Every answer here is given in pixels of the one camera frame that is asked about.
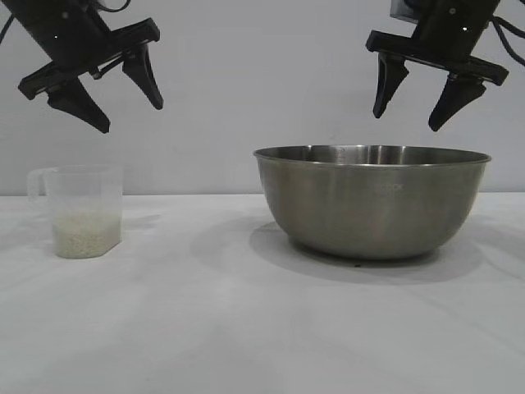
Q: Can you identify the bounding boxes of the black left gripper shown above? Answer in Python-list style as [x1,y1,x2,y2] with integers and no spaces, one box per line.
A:
[7,0,164,133]

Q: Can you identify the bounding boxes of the stainless steel mixing bowl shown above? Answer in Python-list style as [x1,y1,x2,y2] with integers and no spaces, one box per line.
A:
[252,143,492,260]

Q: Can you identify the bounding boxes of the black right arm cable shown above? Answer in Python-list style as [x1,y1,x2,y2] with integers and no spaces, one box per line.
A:
[490,16,525,66]
[498,0,525,34]

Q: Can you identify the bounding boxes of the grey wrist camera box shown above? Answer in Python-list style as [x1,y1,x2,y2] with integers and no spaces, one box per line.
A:
[391,0,427,21]

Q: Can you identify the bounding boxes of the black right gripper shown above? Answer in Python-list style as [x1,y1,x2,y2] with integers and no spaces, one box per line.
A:
[366,0,509,132]

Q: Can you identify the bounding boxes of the white rice grains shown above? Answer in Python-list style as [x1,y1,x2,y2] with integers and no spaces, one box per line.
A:
[52,207,123,259]

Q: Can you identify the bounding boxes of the clear plastic measuring cup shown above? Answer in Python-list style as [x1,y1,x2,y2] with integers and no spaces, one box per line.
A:
[26,163,124,259]

